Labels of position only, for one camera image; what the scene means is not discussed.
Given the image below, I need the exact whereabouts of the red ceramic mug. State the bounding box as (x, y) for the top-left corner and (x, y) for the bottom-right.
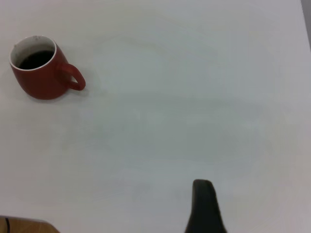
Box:
(9, 35), (86, 100)

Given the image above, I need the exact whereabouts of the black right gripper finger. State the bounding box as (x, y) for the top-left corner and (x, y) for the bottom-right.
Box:
(184, 179), (228, 233)

